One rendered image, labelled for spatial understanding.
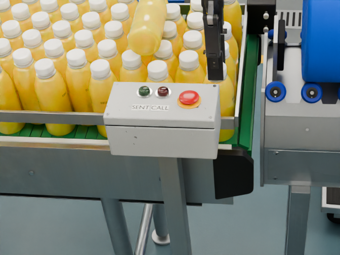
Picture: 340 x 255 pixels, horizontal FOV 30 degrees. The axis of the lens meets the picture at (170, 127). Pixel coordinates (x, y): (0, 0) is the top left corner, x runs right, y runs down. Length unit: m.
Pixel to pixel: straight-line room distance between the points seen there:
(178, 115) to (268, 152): 0.39
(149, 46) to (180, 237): 0.43
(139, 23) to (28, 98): 0.31
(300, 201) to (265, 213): 0.74
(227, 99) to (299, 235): 0.60
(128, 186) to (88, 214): 1.00
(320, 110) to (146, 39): 0.40
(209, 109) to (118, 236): 0.59
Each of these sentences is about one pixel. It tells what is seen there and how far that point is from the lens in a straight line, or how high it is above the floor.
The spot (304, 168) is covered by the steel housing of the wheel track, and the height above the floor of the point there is 0.72.
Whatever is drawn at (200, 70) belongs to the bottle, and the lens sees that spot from 1.29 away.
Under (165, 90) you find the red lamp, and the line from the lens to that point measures 1.15.
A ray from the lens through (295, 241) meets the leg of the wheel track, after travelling 1.77.
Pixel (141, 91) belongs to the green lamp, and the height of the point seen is 1.11.
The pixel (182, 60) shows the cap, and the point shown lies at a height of 1.08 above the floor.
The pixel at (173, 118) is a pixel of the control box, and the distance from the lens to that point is 1.11.
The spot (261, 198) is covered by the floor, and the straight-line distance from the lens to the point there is 2.41.
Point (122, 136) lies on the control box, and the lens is 1.16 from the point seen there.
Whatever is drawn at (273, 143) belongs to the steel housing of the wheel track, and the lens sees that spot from 1.42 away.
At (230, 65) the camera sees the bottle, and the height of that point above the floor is 1.04.
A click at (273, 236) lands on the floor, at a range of 2.30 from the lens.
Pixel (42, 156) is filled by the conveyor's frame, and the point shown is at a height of 0.87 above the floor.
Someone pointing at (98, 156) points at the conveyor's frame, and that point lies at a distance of 1.38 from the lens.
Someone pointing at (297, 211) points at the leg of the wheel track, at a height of 0.55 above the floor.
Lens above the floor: 1.85
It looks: 44 degrees down
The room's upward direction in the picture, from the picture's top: 7 degrees counter-clockwise
